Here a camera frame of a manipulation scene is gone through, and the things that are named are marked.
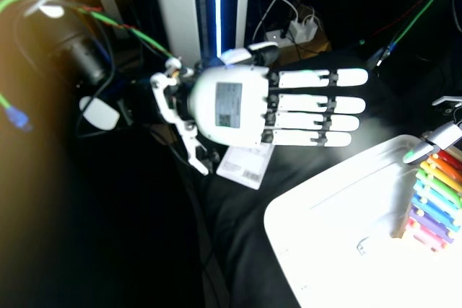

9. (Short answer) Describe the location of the white barcode label card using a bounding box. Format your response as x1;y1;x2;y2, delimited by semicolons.
215;144;275;190

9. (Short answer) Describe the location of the rainbow wooden xylophone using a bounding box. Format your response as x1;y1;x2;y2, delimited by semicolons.
390;149;462;254

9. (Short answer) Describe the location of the white plastic tray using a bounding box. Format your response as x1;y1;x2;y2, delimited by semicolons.
263;133;462;308

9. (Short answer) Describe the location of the white power strip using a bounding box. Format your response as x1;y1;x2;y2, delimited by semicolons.
264;28;294;49

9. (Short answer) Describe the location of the brown cardboard box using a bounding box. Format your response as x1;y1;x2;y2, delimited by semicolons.
276;35;333;66

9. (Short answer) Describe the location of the white charger plug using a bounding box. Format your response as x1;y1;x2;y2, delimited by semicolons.
287;15;321;44

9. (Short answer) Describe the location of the white and blue column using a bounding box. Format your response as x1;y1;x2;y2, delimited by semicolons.
148;0;252;63

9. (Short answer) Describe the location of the black table cloth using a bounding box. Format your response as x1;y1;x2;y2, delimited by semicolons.
173;46;462;308

